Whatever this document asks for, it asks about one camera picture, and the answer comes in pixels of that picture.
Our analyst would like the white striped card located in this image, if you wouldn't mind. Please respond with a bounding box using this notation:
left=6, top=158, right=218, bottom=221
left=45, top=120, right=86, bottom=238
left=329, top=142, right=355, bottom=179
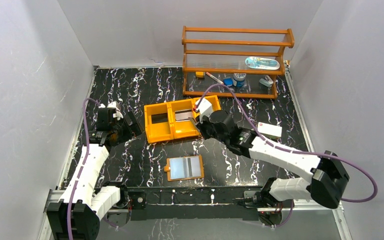
left=185, top=156, right=202, bottom=178
left=174, top=109, right=194, bottom=122

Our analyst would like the orange three-compartment plastic bin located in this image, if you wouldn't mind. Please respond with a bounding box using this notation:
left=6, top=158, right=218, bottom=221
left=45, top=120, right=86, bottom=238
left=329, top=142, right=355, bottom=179
left=143, top=95, right=223, bottom=145

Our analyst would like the orange leather card holder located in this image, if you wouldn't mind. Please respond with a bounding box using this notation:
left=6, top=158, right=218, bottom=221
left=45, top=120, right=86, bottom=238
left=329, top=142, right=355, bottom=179
left=163, top=155, right=204, bottom=182

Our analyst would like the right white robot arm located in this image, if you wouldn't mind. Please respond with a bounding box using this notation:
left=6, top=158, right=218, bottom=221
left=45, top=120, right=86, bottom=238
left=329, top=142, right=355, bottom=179
left=192, top=98, right=350, bottom=209

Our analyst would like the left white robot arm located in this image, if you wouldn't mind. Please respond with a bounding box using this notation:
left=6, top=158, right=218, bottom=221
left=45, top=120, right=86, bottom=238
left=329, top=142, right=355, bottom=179
left=46, top=101, right=143, bottom=240

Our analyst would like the small blue block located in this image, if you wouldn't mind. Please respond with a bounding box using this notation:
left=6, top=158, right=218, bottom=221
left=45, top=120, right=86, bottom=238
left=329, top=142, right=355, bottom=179
left=223, top=77, right=233, bottom=87

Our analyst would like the red white marker pen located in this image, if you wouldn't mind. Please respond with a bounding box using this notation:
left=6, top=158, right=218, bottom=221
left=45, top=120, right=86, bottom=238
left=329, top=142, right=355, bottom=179
left=205, top=72, right=224, bottom=85

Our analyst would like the small yellow block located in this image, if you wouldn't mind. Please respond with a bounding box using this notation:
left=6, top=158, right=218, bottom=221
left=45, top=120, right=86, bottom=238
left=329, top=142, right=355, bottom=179
left=195, top=71, right=206, bottom=79

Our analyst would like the white rectangular box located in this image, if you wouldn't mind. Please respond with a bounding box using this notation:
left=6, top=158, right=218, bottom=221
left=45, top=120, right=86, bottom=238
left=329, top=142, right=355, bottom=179
left=257, top=122, right=282, bottom=140

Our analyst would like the orange wooden shelf rack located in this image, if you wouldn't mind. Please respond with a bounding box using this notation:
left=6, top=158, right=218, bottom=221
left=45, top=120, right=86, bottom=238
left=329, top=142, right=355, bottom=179
left=181, top=26, right=295, bottom=99

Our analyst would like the grey white stapler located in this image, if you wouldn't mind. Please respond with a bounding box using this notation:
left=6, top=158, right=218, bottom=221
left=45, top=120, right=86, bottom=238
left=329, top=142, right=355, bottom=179
left=259, top=75, right=274, bottom=88

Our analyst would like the blister pack on shelf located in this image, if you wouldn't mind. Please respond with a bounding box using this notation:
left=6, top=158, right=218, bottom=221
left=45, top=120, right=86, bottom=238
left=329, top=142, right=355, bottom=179
left=244, top=56, right=280, bottom=71

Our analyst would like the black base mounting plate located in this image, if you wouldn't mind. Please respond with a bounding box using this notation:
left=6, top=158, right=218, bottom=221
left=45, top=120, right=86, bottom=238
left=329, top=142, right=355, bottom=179
left=97, top=186, right=294, bottom=222

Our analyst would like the aluminium frame rail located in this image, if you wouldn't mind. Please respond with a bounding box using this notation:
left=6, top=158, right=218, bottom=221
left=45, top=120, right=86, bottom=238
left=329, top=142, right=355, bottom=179
left=37, top=187, right=354, bottom=240

